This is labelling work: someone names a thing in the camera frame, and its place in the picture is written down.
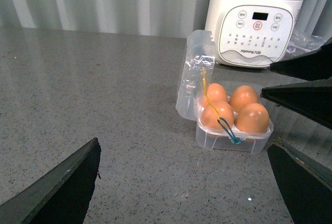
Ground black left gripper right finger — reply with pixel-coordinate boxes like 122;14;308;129
267;143;331;223

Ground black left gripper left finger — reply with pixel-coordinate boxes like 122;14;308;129
1;137;101;223

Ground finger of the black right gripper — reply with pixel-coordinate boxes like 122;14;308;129
270;43;331;81
261;78;332;129

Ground brown top egg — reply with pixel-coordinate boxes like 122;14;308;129
234;103;270;133

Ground brown boxed egg back right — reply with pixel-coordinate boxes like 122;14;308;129
229;85;259;113

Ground brown boxed egg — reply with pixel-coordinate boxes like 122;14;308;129
201;101;234;130
229;85;259;113
201;83;228;108

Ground brown boxed egg back left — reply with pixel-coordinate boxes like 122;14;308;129
201;83;228;108

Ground brown boxed egg front left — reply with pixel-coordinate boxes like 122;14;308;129
201;101;234;130

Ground clear plastic egg box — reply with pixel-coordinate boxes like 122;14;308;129
176;30;273;154

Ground clear plastic bag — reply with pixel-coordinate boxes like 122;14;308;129
284;29;325;60

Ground white soy milk maker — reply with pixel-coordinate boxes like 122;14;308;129
205;0;303;68

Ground blue rubber band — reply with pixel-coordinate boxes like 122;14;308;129
217;117;243;145

